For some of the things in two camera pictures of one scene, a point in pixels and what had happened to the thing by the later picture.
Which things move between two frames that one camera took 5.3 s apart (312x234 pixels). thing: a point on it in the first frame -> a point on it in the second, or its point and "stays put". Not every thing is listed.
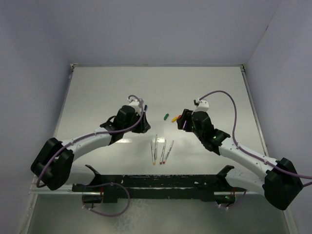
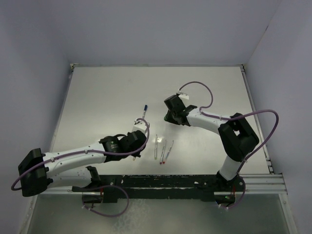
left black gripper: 143,126 -> 136,154
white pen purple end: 163,151 stays put
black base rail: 110,188 stays put
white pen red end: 167,153 stays put
